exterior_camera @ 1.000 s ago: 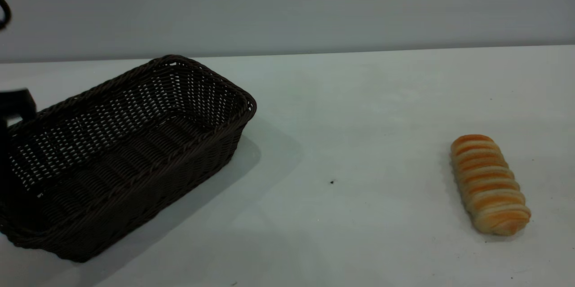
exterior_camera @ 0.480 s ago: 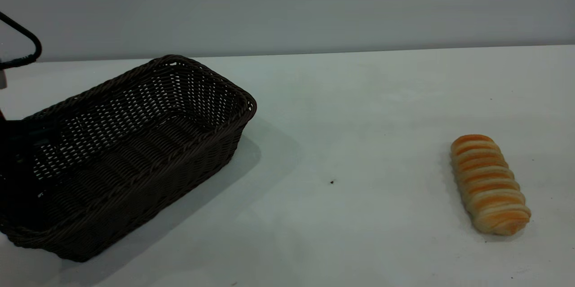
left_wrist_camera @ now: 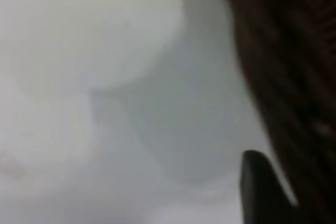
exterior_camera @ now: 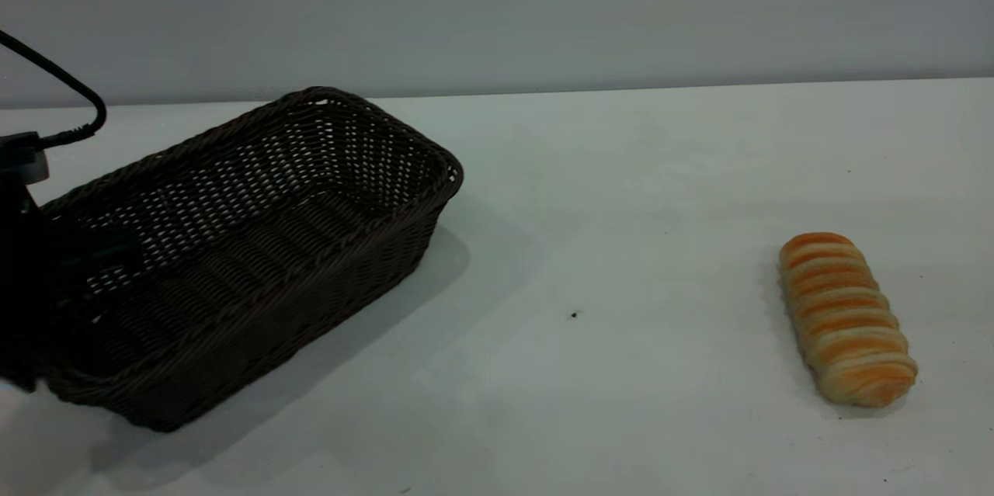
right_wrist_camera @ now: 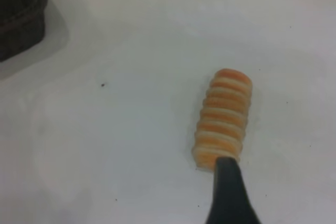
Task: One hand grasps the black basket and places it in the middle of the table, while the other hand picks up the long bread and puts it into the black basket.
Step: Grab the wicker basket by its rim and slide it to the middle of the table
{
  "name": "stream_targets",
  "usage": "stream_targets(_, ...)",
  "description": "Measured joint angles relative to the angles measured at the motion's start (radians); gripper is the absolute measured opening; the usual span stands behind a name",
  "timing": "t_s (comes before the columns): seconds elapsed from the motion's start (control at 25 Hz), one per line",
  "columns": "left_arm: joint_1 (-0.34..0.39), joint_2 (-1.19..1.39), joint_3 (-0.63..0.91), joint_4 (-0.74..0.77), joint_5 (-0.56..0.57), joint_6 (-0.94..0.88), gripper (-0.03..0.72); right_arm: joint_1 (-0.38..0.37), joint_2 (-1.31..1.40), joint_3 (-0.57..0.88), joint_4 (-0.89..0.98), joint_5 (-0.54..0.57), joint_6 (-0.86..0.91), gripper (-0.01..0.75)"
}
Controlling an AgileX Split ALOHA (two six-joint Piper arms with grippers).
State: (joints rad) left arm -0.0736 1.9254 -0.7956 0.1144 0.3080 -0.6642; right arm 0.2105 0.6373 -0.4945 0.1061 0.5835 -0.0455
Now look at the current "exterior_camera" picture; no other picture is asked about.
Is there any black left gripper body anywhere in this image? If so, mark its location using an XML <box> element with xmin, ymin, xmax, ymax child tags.
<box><xmin>0</xmin><ymin>174</ymin><xmax>61</xmax><ymax>312</ymax></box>

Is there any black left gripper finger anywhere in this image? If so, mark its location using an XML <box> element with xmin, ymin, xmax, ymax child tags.
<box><xmin>0</xmin><ymin>308</ymin><xmax>41</xmax><ymax>394</ymax></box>
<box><xmin>54</xmin><ymin>236</ymin><xmax>145</xmax><ymax>276</ymax></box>

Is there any dark brown wicker basket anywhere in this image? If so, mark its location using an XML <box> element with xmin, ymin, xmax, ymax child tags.
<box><xmin>39</xmin><ymin>86</ymin><xmax>464</xmax><ymax>433</ymax></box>

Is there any ridged bread roll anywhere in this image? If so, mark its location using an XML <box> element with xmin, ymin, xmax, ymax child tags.
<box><xmin>779</xmin><ymin>232</ymin><xmax>919</xmax><ymax>408</ymax></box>

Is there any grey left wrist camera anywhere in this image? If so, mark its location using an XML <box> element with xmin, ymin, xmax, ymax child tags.
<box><xmin>0</xmin><ymin>131</ymin><xmax>51</xmax><ymax>185</ymax></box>

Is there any black camera cable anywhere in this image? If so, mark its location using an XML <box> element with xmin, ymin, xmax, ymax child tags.
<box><xmin>0</xmin><ymin>29</ymin><xmax>107</xmax><ymax>151</ymax></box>

